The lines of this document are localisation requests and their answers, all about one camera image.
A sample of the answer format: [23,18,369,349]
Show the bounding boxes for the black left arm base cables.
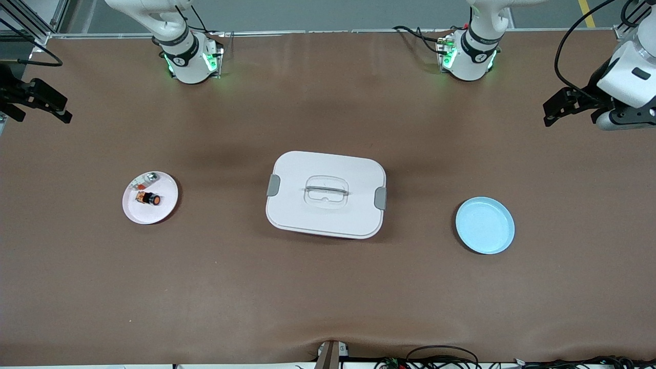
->
[393,25,452,54]

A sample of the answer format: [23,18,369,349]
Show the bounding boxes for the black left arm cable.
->
[556,0,617,97]

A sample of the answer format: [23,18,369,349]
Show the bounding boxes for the silver table edge rail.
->
[49,28,621,39]

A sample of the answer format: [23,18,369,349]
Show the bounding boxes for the aluminium frame post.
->
[615,0,656,39]
[0,0,70,46]

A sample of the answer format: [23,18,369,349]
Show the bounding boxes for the black arm base cables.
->
[393,25,452,54]
[174,4,226,37]

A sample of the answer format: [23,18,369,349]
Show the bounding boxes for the grey table edge bracket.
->
[314,340,350,369]

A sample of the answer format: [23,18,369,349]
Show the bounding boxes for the light blue round plate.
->
[456,197,515,255]

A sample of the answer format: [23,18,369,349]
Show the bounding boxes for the black cable bundle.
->
[374,345,656,369]

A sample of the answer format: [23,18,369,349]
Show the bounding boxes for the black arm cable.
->
[556,0,617,97]
[0,19,64,68]

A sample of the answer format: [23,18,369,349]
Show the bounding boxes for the black right arm base cables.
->
[174,4,226,37]

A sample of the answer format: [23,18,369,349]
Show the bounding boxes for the small silver orange component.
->
[131,173,160,190]

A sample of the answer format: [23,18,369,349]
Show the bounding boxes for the brown table mat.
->
[0,30,656,365]

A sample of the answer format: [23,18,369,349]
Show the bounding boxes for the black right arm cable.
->
[0,19,64,68]

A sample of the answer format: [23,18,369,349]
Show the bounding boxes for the pink round plate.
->
[122,171,179,225]

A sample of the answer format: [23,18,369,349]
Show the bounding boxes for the white lidded storage box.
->
[265,151,387,240]

